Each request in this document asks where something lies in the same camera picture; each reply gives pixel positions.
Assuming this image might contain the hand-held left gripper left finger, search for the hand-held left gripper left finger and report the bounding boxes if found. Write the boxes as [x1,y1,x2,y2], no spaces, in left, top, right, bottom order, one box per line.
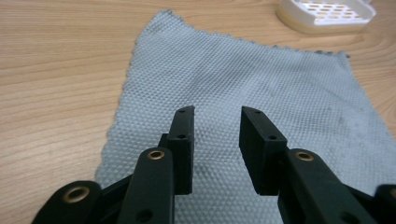
[117,105,196,224]

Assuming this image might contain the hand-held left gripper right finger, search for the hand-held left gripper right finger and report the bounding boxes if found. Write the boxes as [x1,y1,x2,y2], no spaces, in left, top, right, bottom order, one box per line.
[238,105,379,224]

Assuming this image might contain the grey textured cloth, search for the grey textured cloth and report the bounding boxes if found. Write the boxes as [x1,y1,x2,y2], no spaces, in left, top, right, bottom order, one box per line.
[94,8,396,224]

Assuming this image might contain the white slotted soap dish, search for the white slotted soap dish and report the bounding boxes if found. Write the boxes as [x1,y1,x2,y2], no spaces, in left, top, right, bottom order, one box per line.
[275,0,377,35]

